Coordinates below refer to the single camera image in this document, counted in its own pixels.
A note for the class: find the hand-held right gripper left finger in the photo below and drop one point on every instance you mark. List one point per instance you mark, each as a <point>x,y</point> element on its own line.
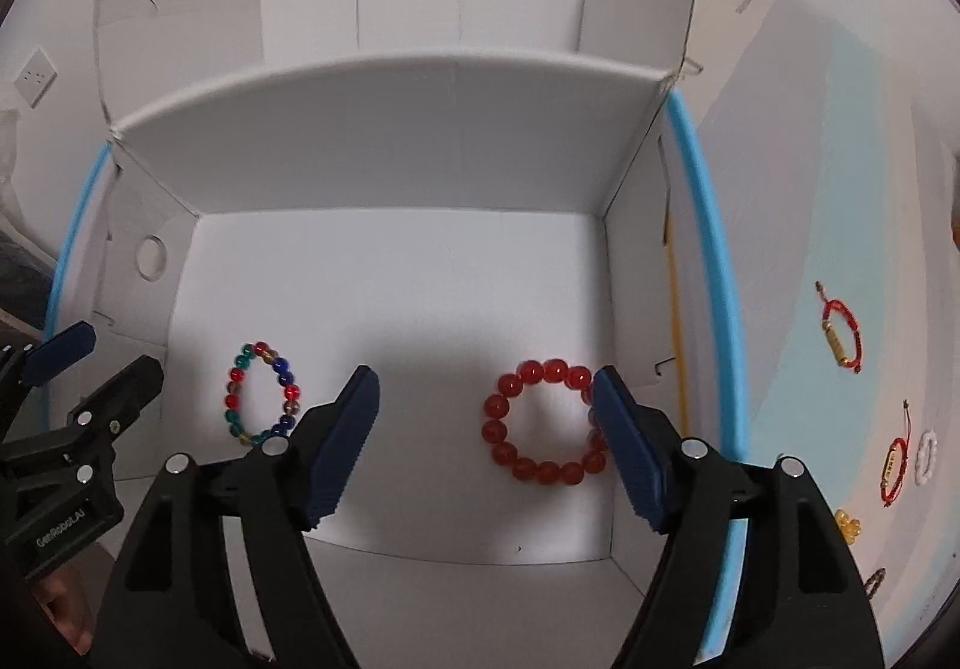
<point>345,448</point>

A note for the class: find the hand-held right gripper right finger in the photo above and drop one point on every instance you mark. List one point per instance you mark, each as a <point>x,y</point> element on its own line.
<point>634,451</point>

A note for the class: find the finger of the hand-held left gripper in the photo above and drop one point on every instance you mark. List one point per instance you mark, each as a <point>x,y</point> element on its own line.
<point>58,350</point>
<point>124,390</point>

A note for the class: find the cardboard box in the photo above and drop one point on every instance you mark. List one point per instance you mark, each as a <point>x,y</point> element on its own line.
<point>405,279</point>

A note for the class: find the person's left hand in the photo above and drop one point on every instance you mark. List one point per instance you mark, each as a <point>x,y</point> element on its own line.
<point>66,609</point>

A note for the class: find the dark cloth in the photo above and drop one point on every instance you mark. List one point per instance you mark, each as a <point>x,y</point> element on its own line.
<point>26,279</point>

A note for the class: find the white wall socket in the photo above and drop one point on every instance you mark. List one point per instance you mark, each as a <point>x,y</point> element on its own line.
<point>34,76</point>

